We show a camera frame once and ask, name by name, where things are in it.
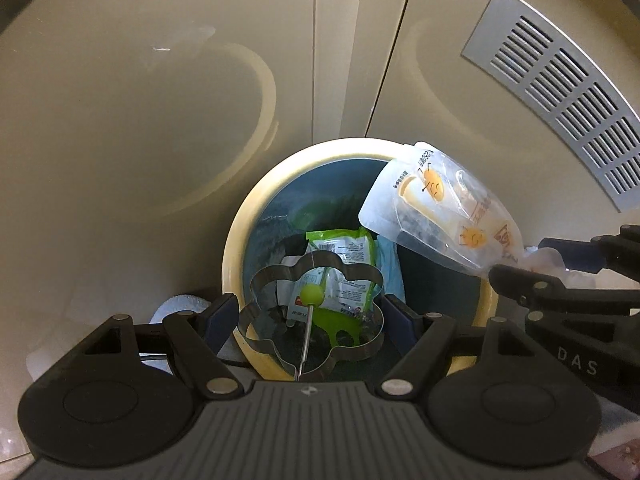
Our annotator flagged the blue wrapper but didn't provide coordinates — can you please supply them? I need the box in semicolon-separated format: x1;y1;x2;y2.
375;235;406;301

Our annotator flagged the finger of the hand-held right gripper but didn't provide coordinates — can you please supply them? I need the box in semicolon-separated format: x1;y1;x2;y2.
489;264;640;401
537;225;640;273

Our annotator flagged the yellow rim waste bin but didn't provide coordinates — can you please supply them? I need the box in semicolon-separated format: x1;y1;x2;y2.
221;139;501;381

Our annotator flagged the blue white fabric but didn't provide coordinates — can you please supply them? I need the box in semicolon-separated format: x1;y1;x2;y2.
590;400;640;461

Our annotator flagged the flower-shaped metal egg mould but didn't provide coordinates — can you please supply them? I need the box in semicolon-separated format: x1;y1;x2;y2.
235;252;386;381

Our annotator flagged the cream cabinet door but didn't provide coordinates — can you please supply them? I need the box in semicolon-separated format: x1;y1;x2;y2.
0;0;321;461
367;0;640;261

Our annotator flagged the narrow cream cabinet panel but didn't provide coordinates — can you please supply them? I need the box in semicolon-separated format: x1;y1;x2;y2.
312;0;418;147

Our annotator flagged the green rabbit print packet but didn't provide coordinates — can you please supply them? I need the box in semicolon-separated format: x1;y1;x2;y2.
305;229;381;348

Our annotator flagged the grey vent grille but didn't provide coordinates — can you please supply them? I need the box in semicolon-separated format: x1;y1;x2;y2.
461;0;640;213

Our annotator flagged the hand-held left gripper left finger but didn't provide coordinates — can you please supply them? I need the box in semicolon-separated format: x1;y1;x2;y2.
82;292;248;401

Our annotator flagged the clear printed plastic pouch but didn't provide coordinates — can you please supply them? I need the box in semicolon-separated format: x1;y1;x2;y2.
358;142;566;278

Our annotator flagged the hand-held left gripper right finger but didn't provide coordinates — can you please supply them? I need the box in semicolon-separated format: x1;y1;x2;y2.
372;294;548;401

